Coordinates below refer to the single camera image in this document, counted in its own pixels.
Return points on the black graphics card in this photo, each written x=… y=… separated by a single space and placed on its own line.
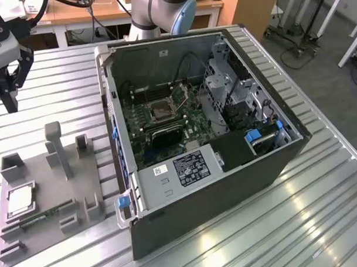
x=166 y=137

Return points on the grey power supply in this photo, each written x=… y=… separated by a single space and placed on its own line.
x=164 y=191

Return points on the black plastic shroud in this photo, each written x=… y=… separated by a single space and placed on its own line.
x=233 y=153

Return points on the white table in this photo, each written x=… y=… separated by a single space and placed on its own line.
x=351 y=51

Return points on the black RAM slots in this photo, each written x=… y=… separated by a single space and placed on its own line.
x=156 y=93
x=164 y=127

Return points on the wooden cabinet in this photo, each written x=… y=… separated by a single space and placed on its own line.
x=253 y=13

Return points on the thin metal locking lever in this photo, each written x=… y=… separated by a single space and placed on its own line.
x=145 y=94

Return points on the black wheeled stand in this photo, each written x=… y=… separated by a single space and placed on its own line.
x=310 y=41

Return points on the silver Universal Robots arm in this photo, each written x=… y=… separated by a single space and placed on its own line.
x=144 y=15

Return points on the hard disk in blue carrier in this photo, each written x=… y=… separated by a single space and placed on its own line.
x=252 y=135

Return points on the silver CPU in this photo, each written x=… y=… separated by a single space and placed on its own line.
x=20 y=201

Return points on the green RAM stick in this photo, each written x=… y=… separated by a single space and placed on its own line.
x=40 y=218

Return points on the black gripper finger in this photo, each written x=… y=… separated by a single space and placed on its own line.
x=26 y=63

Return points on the blue expansion slot clip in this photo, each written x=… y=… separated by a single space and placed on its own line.
x=114 y=132

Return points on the silver chipset heatsink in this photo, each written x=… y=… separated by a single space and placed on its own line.
x=192 y=145

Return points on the black open PC case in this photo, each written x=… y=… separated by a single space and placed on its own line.
x=208 y=213

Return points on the grey parts rack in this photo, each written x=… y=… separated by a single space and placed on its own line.
x=47 y=187

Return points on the blue case latch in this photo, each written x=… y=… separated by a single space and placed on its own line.
x=122 y=202

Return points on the silver metal drive cage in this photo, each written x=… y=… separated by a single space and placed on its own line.
x=215 y=82

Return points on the blue drive bay clip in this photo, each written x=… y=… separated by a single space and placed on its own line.
x=278 y=124

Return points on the CPU socket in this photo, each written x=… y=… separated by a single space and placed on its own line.
x=161 y=112

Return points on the green motherboard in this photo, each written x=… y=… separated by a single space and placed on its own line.
x=196 y=122

